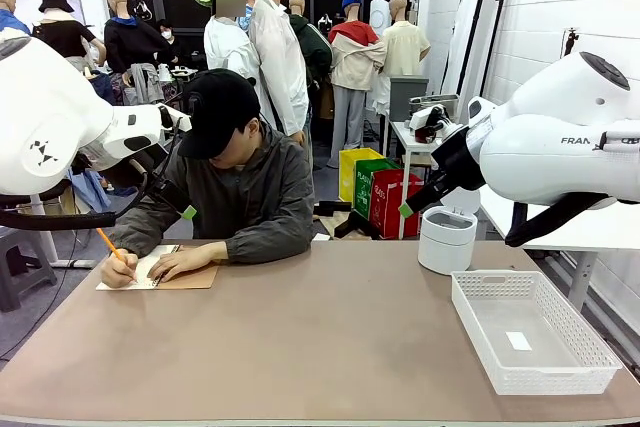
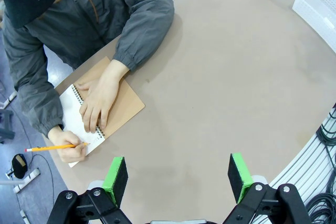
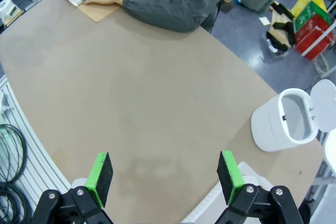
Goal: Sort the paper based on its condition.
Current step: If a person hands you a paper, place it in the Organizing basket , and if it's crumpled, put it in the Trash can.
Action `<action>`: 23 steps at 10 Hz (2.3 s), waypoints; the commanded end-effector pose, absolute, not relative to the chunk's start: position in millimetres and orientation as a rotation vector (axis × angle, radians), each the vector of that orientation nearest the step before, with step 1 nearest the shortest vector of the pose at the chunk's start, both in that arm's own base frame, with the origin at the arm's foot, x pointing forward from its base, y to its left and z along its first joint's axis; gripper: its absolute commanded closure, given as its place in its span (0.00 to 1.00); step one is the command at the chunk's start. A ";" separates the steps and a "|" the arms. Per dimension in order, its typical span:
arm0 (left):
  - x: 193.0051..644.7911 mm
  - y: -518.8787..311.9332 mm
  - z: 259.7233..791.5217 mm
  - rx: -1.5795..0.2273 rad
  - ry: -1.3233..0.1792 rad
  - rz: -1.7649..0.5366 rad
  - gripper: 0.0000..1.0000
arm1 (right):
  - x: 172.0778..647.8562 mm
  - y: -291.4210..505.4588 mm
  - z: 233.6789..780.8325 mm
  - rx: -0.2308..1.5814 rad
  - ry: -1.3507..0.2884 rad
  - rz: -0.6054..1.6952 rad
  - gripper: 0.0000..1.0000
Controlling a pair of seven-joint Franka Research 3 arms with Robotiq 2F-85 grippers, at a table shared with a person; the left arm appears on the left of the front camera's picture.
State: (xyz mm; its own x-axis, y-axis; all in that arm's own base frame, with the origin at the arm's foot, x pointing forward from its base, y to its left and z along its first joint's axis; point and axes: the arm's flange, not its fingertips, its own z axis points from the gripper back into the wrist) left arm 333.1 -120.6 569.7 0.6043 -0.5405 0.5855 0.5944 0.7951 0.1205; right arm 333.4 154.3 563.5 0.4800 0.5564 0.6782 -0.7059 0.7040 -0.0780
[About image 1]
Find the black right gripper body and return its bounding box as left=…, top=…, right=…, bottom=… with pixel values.
left=430, top=129, right=485, bottom=192

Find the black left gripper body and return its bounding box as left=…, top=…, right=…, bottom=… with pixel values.
left=130, top=145, right=174, bottom=191

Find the orange pencil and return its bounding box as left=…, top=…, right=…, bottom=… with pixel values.
left=95, top=227, right=137, bottom=282

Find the spiral notebook with brown cover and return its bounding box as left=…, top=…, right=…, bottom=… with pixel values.
left=95, top=244, right=220, bottom=292

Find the person's right forearm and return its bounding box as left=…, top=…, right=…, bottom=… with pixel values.
left=110, top=206, right=169, bottom=258

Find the person's left forearm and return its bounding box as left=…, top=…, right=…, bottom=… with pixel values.
left=224, top=216, right=315, bottom=266

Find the person's left hand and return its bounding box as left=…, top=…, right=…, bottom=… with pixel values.
left=149, top=241, right=229, bottom=282

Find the person's right hand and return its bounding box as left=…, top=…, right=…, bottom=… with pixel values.
left=100, top=249, right=140, bottom=290

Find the small white side table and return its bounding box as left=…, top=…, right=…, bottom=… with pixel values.
left=389, top=119, right=444, bottom=243

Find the red recycling bag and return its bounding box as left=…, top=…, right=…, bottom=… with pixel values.
left=368, top=169, right=425, bottom=241

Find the white lidded trash can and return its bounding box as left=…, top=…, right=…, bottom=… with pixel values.
left=417, top=186, right=482, bottom=277

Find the green recycling bag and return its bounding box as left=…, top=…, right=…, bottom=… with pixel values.
left=353, top=157, right=401, bottom=221

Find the steel pan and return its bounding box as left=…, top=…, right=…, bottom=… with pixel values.
left=408, top=93, right=460, bottom=121

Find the blue cloth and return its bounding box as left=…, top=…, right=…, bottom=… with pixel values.
left=69, top=169, right=112, bottom=213

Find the black stand base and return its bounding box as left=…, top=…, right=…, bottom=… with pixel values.
left=313, top=199, right=382, bottom=241

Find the yellow recycling bag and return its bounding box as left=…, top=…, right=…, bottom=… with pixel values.
left=338, top=147, right=385, bottom=204

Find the person's grey jacket torso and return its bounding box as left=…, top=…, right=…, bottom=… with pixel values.
left=110, top=121, right=316, bottom=266

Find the grey cabinet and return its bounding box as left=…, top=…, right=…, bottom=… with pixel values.
left=388, top=76, right=430, bottom=123

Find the black baseball cap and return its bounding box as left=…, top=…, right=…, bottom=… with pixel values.
left=177, top=68, right=262, bottom=161

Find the background person in black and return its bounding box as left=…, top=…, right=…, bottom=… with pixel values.
left=155, top=19, right=185, bottom=68

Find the mannequin in cream shirt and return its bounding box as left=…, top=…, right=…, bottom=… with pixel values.
left=382, top=0, right=431, bottom=116

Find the mannequin in black sweater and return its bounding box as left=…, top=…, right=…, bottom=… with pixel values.
left=103, top=0, right=169, bottom=106

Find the white desk leg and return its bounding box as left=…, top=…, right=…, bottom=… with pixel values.
left=29, top=194, right=96, bottom=269

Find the mannequin in white blouse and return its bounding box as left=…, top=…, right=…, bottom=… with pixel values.
left=192, top=0, right=262, bottom=93

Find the mannequin in red beige jacket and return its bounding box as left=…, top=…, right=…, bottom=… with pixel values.
left=327, top=0, right=387, bottom=169

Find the mannequin in black top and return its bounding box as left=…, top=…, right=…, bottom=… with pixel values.
left=30, top=0, right=107, bottom=73

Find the large white table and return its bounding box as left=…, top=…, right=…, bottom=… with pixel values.
left=478, top=185, right=640, bottom=313

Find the tall mannequin in white shirt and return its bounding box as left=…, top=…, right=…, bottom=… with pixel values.
left=248, top=0, right=311, bottom=146

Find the white oval torso form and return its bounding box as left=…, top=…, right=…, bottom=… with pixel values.
left=369, top=0, right=392, bottom=38

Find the grey plastic stool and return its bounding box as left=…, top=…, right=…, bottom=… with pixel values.
left=0, top=226, right=59, bottom=313

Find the white label in basket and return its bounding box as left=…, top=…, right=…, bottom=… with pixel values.
left=504, top=330, right=533, bottom=352

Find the mannequin in dark green jacket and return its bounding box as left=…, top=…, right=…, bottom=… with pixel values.
left=288, top=0, right=334, bottom=98

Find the mannequin in blue shirt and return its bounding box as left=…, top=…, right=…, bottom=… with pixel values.
left=0, top=0, right=31, bottom=36

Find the white perforated plastic basket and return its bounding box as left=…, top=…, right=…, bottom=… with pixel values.
left=450, top=270, right=624, bottom=397

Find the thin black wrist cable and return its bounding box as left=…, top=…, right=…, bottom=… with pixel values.
left=158, top=116, right=182, bottom=188

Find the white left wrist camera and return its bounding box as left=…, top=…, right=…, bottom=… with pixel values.
left=158, top=103, right=194, bottom=133

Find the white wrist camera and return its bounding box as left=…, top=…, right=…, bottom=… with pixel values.
left=407, top=104, right=451, bottom=144
left=158, top=103, right=194, bottom=133

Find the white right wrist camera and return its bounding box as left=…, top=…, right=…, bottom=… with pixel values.
left=407, top=104, right=451, bottom=144

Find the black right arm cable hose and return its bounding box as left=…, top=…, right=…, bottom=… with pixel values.
left=504, top=191, right=621, bottom=248

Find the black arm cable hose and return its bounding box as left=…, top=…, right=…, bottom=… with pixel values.
left=0, top=159, right=151, bottom=231
left=504, top=191, right=621, bottom=248

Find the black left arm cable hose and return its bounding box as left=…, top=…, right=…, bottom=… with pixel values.
left=0, top=159, right=151, bottom=231

